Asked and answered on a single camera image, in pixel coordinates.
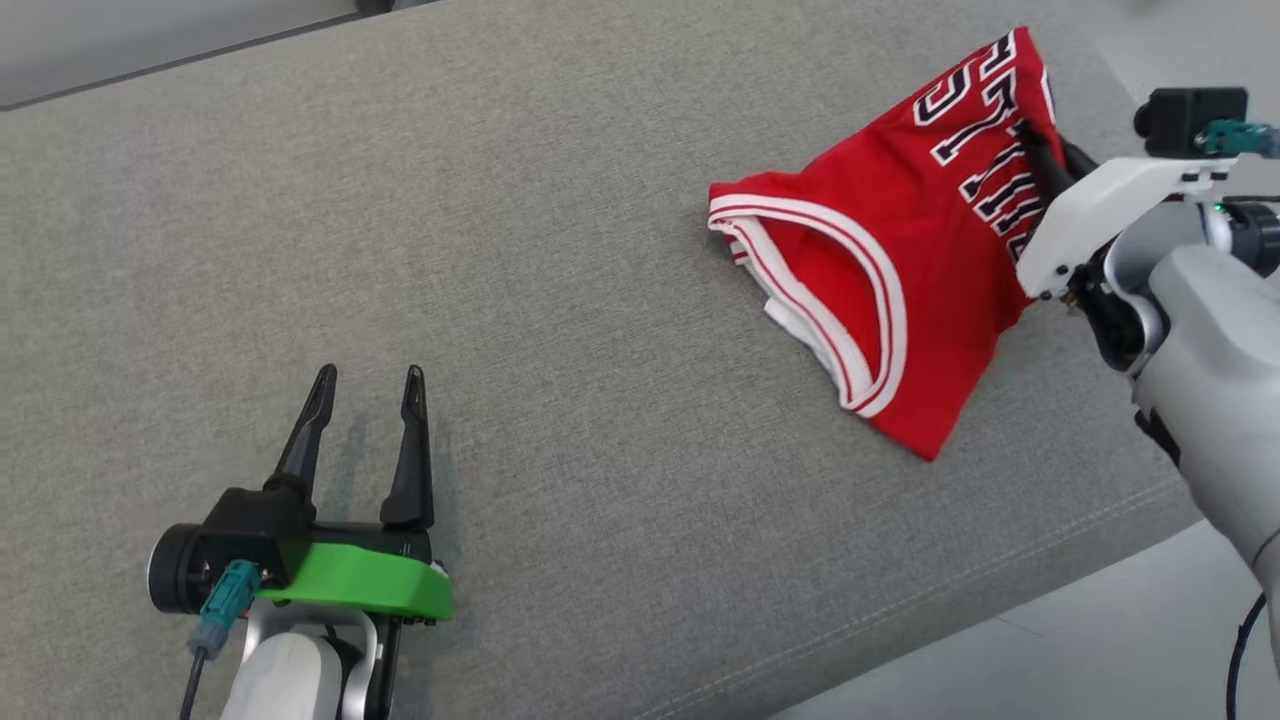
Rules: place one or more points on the right robot arm, grey white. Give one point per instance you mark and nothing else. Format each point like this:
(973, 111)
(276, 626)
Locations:
(1210, 380)

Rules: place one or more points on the right gripper, white plate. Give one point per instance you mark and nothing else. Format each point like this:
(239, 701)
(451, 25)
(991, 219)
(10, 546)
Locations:
(1100, 210)

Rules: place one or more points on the red basketball jersey with lettering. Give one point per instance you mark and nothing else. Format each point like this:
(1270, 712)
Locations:
(900, 250)

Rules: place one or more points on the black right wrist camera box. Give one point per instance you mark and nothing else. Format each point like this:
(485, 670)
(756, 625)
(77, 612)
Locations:
(1190, 120)

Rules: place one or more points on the grey fabric sofa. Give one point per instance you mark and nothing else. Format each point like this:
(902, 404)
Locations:
(500, 250)

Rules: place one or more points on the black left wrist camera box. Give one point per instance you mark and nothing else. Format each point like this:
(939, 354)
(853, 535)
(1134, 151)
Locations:
(255, 530)

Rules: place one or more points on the left gripper, green plate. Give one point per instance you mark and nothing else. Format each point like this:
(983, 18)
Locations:
(370, 585)

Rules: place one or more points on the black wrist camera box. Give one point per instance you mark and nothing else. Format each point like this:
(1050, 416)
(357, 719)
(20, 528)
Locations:
(1190, 120)
(255, 530)

